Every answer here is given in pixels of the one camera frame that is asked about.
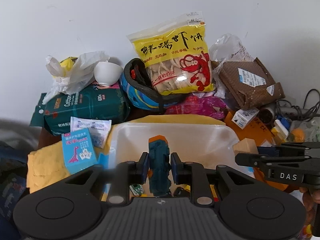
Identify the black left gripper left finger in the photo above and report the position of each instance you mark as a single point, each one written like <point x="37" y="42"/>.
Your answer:
<point x="95" y="179"/>

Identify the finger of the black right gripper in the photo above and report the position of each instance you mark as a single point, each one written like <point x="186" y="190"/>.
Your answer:
<point x="304" y="163"/>
<point x="291" y="148"/>

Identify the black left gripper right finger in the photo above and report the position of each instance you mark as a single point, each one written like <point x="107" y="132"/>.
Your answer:
<point x="200" y="179"/>

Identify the wooden cube block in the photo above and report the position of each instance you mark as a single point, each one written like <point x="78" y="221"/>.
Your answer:
<point x="245" y="146"/>

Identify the black toy car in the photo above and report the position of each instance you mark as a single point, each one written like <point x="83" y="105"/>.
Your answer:
<point x="181" y="192"/>

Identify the teal toy robot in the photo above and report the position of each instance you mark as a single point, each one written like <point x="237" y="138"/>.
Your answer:
<point x="159" y="166"/>

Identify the white green toy car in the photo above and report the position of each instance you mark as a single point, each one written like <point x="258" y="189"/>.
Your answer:
<point x="137" y="190"/>

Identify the yellow flat box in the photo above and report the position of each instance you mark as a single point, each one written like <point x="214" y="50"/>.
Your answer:
<point x="280" y="133"/>

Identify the bag of green pieces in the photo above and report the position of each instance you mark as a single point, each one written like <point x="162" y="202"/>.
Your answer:
<point x="304" y="131"/>

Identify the orange cardboard box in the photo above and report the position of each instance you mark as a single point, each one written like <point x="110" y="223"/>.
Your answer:
<point x="255" y="130"/>

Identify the dark tape roll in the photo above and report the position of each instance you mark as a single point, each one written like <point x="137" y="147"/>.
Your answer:
<point x="267" y="114"/>

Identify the white plastic bin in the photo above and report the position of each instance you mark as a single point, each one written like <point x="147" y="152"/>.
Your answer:
<point x="210" y="145"/>

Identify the light blue card box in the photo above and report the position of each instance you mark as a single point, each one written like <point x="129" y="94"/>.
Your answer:
<point x="78" y="150"/>

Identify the small white medicine box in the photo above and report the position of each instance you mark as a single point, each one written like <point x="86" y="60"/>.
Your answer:
<point x="243" y="117"/>

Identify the white wipe sachets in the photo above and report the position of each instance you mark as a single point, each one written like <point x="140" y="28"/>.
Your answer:
<point x="98" y="129"/>

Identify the brown padded envelope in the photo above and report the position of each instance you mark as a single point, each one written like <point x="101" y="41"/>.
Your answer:
<point x="249" y="84"/>

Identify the yellow cloth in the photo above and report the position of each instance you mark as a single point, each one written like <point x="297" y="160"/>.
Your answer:
<point x="46" y="165"/>

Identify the dark green cotton pack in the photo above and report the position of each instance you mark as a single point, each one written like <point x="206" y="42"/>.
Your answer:
<point x="93" y="102"/>

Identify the pink plastic bag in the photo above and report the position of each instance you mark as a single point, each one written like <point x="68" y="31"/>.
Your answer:
<point x="210" y="106"/>

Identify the blue black helmet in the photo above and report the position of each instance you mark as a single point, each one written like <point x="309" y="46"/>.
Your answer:
<point x="135" y="82"/>

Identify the white ceramic bowl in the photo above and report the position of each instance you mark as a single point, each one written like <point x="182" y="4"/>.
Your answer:
<point x="107" y="73"/>

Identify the white plastic bag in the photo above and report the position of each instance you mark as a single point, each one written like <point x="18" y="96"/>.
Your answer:
<point x="72" y="74"/>

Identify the clear plastic bag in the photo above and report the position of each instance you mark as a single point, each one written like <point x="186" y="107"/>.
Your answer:
<point x="227" y="48"/>

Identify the yellow shrimp cracker bag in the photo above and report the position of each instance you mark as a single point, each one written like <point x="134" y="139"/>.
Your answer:
<point x="175" y="55"/>

